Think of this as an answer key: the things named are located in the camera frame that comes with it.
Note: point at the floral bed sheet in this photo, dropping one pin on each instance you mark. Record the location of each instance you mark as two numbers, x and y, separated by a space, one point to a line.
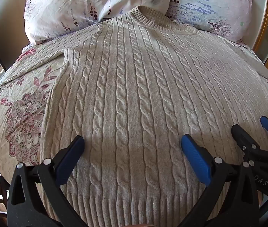
22 123

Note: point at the blue lavender print pillow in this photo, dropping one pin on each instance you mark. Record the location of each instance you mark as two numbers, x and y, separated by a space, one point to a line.
214 4

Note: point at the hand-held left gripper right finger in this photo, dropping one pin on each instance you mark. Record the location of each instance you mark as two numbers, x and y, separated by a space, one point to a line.
195 156

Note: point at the white floral pillow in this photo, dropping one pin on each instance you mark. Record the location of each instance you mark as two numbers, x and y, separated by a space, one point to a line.
82 7

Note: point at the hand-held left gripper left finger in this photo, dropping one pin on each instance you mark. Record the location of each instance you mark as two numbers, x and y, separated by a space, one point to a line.
70 160

